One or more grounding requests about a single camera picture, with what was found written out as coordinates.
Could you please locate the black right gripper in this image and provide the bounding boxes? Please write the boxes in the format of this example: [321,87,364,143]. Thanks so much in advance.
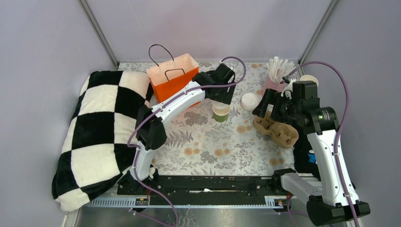
[252,88,301,125]

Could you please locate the clear white plastic cup lid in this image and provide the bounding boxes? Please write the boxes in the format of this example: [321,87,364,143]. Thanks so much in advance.
[211,100,230,110]

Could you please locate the green paper coffee cup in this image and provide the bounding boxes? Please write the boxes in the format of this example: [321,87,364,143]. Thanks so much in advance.
[212,105,231,122]

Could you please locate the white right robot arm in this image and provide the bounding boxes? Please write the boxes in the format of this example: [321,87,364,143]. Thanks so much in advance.
[253,81,371,226]

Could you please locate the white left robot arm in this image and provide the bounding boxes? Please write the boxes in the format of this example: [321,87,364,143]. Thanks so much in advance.
[127,63,238,194]

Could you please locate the stack of white plastic lids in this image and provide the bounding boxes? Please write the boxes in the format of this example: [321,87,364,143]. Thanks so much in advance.
[240,93,260,111]

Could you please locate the bundle of white wrapped straws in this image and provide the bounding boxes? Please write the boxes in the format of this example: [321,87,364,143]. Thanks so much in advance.
[267,56,296,84]

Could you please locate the stack of green paper cups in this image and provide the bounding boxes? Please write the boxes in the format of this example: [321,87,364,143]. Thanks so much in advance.
[299,75,319,86]

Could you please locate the brown cardboard cup carrier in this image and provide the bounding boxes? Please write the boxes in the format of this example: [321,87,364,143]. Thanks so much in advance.
[253,111,299,149]

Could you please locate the orange paper gift bag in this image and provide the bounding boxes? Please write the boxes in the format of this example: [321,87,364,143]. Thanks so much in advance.
[147,53,199,103]

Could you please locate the black t-shirt with logo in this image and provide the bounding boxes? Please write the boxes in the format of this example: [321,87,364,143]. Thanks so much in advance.
[293,133,321,180]

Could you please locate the floral patterned table mat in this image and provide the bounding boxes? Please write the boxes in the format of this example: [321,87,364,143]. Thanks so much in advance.
[117,62,314,177]

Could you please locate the black white checkered blanket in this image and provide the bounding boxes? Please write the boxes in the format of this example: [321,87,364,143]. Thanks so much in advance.
[52,70,153,212]

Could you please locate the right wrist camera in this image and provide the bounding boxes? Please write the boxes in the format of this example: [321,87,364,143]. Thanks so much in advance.
[281,78,297,96]

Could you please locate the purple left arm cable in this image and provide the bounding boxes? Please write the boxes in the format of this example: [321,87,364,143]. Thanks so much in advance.
[126,56,247,227]

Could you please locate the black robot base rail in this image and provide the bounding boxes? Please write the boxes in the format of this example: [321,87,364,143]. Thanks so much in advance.
[117,175,290,209]

